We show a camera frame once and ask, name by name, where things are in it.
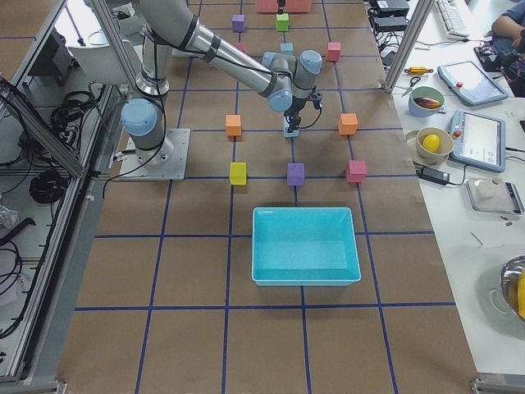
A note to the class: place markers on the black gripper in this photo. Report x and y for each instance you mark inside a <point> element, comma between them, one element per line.
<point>297,108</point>

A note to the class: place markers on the light blue foam block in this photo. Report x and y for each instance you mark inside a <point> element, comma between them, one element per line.
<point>287,48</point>

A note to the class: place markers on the purple foam block right side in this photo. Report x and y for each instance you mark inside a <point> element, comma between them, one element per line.
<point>295,174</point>

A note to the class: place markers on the purple foam block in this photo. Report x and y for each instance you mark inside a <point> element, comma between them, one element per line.
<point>238,23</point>
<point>295,174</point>

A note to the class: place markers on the orange foam block front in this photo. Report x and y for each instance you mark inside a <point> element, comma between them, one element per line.
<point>348,123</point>

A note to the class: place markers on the orange foam block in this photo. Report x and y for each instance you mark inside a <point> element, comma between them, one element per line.
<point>233,125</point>
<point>348,123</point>

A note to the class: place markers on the yellow foam block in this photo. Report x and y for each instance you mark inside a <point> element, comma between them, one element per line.
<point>238,174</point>

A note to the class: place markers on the red foam block corner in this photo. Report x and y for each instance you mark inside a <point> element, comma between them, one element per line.
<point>356,171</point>

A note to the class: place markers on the red foam block far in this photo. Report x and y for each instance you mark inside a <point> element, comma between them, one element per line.
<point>333,51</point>

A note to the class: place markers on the red foam block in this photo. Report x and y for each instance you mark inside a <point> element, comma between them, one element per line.
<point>242,47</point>
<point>333,51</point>

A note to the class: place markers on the green foam block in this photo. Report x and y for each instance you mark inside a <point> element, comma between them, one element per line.
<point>282,22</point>

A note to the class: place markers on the pink plastic tray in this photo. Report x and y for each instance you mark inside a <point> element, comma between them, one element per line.
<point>289,6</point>

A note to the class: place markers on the teal plastic tray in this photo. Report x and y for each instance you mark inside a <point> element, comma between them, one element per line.
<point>308,246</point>

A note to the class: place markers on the scissors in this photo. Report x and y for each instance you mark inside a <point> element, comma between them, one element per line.
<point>413,81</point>

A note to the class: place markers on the green bowl with fruit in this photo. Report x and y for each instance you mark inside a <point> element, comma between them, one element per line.
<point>425,101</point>

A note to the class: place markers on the beige bowl with lemon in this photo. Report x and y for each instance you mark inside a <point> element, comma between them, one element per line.
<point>433,146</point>

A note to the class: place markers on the black power adapter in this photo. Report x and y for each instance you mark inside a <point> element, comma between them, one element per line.
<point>433,175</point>

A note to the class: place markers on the blue teach pendant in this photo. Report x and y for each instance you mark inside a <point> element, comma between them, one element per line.
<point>470,83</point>
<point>479,140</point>

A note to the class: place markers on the digital kitchen scale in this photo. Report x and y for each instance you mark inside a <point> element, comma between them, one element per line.
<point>494,196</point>

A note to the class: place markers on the metal bowl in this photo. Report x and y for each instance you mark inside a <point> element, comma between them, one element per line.
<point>512,285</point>

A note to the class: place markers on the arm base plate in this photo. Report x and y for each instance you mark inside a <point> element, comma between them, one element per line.
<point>168,164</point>

